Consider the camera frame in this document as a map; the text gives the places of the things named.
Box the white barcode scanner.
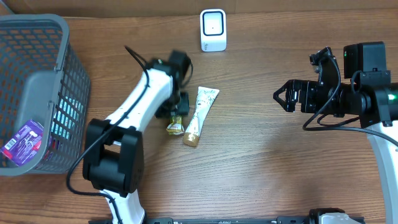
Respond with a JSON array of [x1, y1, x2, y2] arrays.
[[200, 9, 227, 52]]

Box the teal snack packet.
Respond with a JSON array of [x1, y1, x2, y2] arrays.
[[51, 96, 84, 139]]

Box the white tube gold cap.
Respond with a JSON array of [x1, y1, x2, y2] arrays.
[[183, 86, 220, 147]]

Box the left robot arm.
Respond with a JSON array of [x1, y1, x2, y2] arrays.
[[82, 50, 193, 223]]

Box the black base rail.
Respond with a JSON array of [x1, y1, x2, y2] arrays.
[[88, 207, 366, 224]]

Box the green snack packet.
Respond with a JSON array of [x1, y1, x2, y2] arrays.
[[166, 115, 185, 135]]

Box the purple pad package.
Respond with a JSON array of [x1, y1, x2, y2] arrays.
[[1, 119, 44, 166]]

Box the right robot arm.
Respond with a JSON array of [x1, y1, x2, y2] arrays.
[[273, 42, 397, 223]]

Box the grey plastic mesh basket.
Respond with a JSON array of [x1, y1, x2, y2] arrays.
[[1, 14, 91, 176]]

